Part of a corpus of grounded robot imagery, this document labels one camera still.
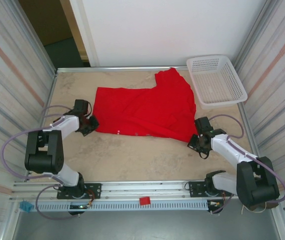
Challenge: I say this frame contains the red t-shirt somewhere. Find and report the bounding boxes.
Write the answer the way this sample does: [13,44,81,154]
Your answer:
[92,67,198,144]

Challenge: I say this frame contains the white perforated plastic basket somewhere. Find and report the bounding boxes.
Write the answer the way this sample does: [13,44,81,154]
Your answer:
[185,54,248,110]

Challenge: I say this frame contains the slotted grey cable duct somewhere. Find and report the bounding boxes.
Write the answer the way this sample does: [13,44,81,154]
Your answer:
[29,201,210,212]

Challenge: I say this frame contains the white door frame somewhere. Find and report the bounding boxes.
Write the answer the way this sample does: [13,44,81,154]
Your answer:
[68,0,101,68]

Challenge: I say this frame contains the blue tape piece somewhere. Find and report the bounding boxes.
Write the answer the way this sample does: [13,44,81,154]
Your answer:
[19,201,33,213]

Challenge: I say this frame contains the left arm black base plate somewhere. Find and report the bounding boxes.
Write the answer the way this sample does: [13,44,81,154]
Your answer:
[56,182,102,200]

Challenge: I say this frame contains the aluminium table edge bar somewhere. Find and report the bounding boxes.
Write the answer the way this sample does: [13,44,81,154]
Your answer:
[55,65,192,74]

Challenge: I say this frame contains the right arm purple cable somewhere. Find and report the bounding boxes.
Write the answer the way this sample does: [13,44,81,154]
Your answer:
[207,114,285,215]

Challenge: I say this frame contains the aluminium mounting rail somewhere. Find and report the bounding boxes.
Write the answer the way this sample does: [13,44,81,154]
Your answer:
[8,178,278,201]

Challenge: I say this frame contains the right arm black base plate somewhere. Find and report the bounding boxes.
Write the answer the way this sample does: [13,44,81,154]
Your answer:
[187,181,234,199]

